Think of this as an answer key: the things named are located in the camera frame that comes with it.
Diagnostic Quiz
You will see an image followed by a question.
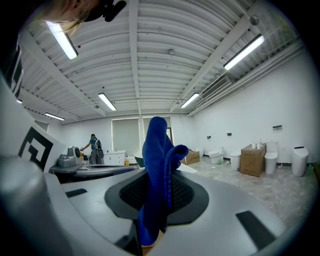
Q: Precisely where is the closed cardboard box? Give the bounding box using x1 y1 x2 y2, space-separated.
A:
240 143 267 178

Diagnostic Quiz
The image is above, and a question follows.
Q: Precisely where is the white drawer cabinet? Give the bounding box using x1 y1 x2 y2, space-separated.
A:
102 149 127 166

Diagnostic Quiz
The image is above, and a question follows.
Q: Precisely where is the white low toilet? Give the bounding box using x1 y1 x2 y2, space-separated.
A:
208 146 225 165

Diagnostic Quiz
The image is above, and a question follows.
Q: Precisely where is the white toilet with tank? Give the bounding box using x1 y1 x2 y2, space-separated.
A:
264 141 279 175

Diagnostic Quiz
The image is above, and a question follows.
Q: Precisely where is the white air vent grille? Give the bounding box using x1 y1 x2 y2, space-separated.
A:
201 76 231 100

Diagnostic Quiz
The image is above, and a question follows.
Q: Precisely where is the black head-worn camera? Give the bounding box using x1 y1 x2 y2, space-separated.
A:
83 0 128 23

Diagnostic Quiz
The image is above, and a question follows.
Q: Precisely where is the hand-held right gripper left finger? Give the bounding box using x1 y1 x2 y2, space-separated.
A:
44 168 151 256

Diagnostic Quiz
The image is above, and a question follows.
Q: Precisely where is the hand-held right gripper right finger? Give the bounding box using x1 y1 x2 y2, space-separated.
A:
159 169 289 256

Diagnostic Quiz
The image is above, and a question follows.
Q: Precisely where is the white round bin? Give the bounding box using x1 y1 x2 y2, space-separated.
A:
229 151 242 172

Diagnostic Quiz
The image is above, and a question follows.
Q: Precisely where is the blue cloth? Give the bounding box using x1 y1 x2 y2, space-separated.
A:
136 116 190 247

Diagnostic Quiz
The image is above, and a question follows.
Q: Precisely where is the open cardboard box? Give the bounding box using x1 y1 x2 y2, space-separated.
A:
180 148 201 166

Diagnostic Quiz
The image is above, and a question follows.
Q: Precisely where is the wide white roller blind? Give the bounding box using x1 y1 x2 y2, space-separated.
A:
111 117 141 153

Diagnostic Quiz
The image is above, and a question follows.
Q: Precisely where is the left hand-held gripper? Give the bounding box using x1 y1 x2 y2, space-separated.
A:
0 72 140 185

